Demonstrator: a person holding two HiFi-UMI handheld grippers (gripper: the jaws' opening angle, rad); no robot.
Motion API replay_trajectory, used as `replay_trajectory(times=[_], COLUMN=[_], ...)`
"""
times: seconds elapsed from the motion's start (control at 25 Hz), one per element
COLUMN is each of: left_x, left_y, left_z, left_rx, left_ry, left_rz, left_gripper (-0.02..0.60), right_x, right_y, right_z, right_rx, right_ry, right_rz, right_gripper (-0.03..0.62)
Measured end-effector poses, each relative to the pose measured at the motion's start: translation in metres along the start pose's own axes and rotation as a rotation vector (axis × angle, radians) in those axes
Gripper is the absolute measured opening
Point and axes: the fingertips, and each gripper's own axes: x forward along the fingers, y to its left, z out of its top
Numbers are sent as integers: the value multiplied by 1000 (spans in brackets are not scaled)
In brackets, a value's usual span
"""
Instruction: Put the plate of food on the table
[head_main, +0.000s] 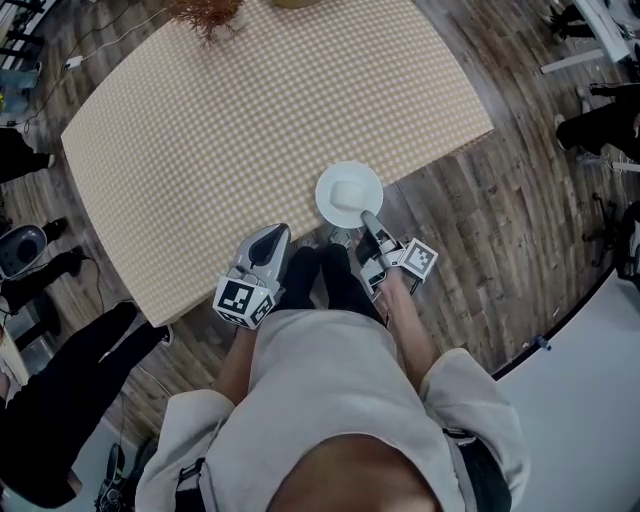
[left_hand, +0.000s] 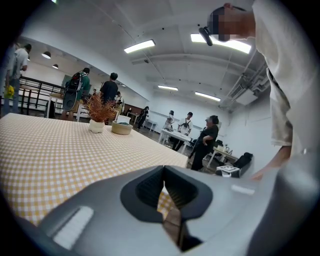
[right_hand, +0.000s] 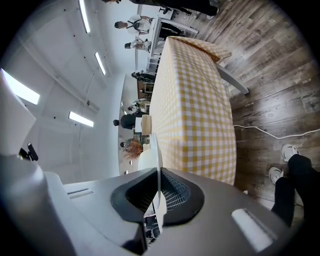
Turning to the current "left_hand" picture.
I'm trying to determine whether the person's head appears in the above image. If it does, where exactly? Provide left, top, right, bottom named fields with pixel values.
left=206, top=2, right=257, bottom=42

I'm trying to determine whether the long ceiling light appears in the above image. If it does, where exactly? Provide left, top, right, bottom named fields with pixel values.
left=157, top=84, right=179, bottom=92
left=190, top=32, right=252, bottom=55
left=194, top=91, right=222, bottom=102
left=123, top=39, right=156, bottom=54

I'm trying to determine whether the yellow flower bunch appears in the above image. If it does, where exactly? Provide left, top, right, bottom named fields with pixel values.
left=3, top=84, right=15, bottom=100

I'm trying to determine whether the white ceiling air unit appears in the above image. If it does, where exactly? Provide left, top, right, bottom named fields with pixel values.
left=234, top=87, right=259, bottom=106

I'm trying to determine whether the white work table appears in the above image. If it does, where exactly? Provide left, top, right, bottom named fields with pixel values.
left=157, top=128, right=193, bottom=155
left=206, top=146, right=240, bottom=169
left=45, top=92, right=89, bottom=123

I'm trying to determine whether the black backpack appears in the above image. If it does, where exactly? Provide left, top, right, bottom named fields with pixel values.
left=64, top=71, right=84, bottom=92

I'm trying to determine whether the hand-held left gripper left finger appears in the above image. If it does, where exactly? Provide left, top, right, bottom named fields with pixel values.
left=39, top=164, right=181, bottom=256

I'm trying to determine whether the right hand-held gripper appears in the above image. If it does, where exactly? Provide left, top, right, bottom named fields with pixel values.
left=215, top=164, right=242, bottom=179

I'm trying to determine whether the black head-mounted camera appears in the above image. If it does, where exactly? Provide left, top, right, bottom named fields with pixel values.
left=198, top=25, right=214, bottom=47

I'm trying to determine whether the orange plant in white pot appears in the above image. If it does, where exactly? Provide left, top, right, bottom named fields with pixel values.
left=83, top=88, right=119, bottom=134

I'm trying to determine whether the woven beige bowl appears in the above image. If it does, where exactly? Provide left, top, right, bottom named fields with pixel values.
left=111, top=120, right=134, bottom=136

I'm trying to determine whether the person's right forearm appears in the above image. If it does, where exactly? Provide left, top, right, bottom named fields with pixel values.
left=249, top=144, right=293, bottom=182

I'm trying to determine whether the person's white t-shirt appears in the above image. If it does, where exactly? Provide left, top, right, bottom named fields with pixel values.
left=251, top=0, right=320, bottom=164

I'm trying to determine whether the black bag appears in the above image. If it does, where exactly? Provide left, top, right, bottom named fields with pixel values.
left=232, top=151, right=254, bottom=176

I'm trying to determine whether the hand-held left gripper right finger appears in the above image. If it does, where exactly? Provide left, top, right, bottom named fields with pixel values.
left=163, top=165, right=284, bottom=256

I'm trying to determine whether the black metal railing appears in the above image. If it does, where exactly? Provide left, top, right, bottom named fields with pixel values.
left=17, top=75, right=66, bottom=116

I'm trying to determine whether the yellow checkered cloth table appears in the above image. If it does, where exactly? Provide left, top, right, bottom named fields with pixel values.
left=0, top=112, right=189, bottom=227

